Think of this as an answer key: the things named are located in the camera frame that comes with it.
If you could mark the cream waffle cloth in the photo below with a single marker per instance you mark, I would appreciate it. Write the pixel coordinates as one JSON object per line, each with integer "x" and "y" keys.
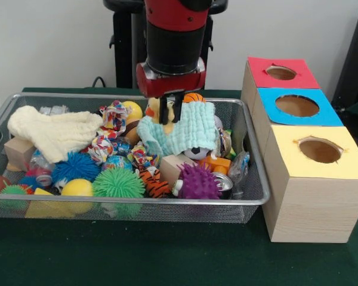
{"x": 56, "y": 131}

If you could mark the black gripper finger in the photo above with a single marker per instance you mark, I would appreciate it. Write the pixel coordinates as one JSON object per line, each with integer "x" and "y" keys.
{"x": 163, "y": 110}
{"x": 178, "y": 107}

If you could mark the dark green table cloth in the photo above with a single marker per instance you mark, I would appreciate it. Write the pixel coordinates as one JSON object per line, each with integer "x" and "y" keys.
{"x": 137, "y": 253}

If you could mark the wooden box with three holes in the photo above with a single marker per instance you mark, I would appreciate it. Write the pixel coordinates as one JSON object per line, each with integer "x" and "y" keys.
{"x": 310, "y": 208}

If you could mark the shallow mesh bin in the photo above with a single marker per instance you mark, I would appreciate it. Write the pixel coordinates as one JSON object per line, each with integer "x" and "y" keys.
{"x": 86, "y": 99}

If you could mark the orange striped tiger plush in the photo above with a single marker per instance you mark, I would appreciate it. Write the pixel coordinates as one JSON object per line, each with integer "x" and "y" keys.
{"x": 153, "y": 181}

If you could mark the black stand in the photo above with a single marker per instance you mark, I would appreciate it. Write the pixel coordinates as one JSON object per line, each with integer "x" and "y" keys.
{"x": 355, "y": 59}

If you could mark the purple spiky ball toy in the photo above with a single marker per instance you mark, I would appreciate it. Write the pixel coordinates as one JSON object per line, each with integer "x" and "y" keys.
{"x": 198, "y": 184}

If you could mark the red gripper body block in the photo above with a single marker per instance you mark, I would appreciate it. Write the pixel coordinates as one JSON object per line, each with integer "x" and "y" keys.
{"x": 173, "y": 85}

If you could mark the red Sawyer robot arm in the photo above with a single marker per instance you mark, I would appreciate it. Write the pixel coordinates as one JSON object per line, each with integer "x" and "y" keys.
{"x": 176, "y": 38}

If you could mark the light blue waffle cloth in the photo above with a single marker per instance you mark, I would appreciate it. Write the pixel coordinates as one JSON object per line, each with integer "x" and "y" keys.
{"x": 194, "y": 128}

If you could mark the yellow ball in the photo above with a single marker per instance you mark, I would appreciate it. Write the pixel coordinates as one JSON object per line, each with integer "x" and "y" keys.
{"x": 77, "y": 188}

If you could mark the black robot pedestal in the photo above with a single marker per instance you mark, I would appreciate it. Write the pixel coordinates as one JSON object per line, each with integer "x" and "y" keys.
{"x": 125, "y": 59}

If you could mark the yellow duck plush toy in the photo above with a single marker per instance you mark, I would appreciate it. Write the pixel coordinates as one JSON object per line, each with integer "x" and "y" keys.
{"x": 151, "y": 110}

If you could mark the orange toy basketball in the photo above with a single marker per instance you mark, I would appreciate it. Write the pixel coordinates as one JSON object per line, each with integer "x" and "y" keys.
{"x": 194, "y": 97}

